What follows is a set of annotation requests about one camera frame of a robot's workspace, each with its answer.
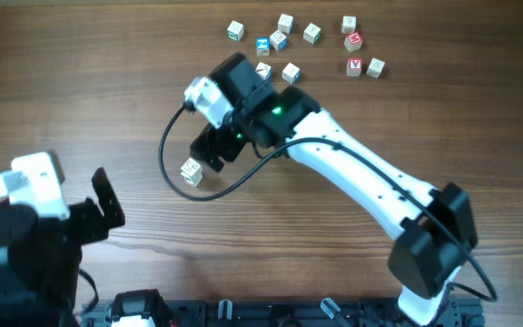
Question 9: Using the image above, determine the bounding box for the snail wooden block blue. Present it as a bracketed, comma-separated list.
[270, 30, 288, 51]

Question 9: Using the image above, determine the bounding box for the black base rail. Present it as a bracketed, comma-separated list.
[81, 289, 485, 327]

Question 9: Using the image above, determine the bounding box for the number one wooden block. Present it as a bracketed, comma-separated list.
[303, 23, 321, 45]

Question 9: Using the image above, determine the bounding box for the green edged wooden block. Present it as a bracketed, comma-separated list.
[227, 21, 244, 42]

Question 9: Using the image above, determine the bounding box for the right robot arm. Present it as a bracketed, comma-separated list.
[184, 53, 478, 325]

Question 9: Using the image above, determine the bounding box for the wooden block top right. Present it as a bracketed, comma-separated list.
[341, 15, 357, 35]

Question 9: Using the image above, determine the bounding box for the plain wooden block right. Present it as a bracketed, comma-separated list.
[366, 58, 385, 78]

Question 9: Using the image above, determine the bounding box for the plain top wooden block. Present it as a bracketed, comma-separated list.
[278, 14, 294, 34]

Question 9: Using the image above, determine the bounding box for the wooden block blue side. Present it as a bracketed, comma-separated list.
[281, 63, 301, 84]

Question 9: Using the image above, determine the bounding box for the plain wooden block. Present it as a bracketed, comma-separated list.
[278, 14, 294, 34]
[366, 58, 385, 78]

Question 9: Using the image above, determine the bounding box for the slash wooden block blue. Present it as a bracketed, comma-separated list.
[255, 62, 272, 80]

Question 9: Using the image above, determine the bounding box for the red M tilted block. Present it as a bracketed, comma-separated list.
[344, 31, 363, 53]

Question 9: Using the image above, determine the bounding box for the wooden block tower base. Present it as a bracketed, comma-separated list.
[184, 177, 202, 187]

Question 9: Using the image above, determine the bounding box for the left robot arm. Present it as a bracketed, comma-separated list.
[0, 168, 125, 326]

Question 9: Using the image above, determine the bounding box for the letter A wooden block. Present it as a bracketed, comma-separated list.
[181, 158, 202, 180]

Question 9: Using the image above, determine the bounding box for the blue number two block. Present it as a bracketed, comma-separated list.
[256, 37, 271, 56]

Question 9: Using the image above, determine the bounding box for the red A wooden block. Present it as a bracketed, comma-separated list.
[346, 58, 363, 77]

